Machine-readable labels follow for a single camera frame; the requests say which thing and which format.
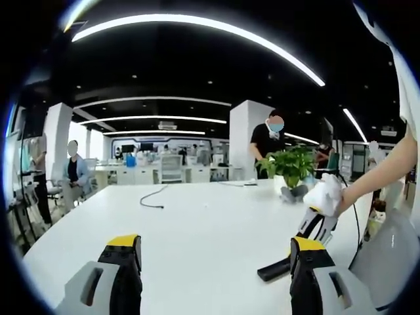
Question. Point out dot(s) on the white office chair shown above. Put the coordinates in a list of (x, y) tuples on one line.
[(171, 169)]

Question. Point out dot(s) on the blue container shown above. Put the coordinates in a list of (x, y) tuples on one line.
[(131, 161)]

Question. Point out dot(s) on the person's white shirt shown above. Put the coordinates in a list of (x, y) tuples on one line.
[(407, 82)]

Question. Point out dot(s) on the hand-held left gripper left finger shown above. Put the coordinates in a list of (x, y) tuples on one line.
[(128, 282)]

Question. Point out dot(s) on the white plant pot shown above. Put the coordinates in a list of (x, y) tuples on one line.
[(280, 182)]

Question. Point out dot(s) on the grey mesh office chair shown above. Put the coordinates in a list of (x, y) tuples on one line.
[(387, 256)]

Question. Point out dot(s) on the blue plastic bag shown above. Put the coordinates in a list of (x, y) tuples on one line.
[(309, 180)]

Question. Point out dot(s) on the curved ceiling light strip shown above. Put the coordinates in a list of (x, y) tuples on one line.
[(197, 20)]

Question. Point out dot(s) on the white flat board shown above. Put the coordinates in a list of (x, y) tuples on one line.
[(251, 182)]

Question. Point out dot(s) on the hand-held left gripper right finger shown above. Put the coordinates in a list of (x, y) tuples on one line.
[(305, 282)]

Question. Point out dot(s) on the green potted plant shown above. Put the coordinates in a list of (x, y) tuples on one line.
[(288, 164)]

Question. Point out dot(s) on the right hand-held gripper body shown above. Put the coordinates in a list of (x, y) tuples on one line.
[(325, 197)]

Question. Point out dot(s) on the grey folded cloth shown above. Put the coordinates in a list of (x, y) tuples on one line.
[(293, 193)]

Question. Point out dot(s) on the black remote control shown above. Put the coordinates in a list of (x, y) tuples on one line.
[(274, 270)]

